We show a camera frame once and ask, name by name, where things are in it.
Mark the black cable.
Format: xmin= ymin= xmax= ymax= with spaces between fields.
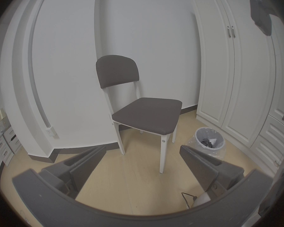
xmin=181 ymin=192 xmax=197 ymax=209

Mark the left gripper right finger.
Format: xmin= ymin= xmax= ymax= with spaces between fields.
xmin=179 ymin=145 xmax=246 ymax=199

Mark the clear plastic bag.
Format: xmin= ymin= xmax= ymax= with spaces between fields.
xmin=185 ymin=127 xmax=227 ymax=161

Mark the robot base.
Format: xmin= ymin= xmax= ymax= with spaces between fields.
xmin=190 ymin=192 xmax=211 ymax=208

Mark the white chair dark grey seat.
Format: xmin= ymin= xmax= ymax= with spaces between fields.
xmin=96 ymin=55 xmax=183 ymax=174

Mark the white wardrobe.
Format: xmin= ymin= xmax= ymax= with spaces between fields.
xmin=189 ymin=0 xmax=284 ymax=177

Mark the white wall cable duct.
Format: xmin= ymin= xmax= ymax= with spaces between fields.
xmin=27 ymin=0 xmax=56 ymax=137

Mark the black plastic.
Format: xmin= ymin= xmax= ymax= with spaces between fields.
xmin=201 ymin=139 xmax=214 ymax=149

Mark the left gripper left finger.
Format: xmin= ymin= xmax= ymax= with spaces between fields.
xmin=41 ymin=144 xmax=107 ymax=199

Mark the white chest of drawers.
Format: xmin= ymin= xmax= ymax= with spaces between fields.
xmin=0 ymin=116 xmax=22 ymax=167

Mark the white trash bin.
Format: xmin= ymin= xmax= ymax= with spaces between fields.
xmin=195 ymin=127 xmax=225 ymax=160

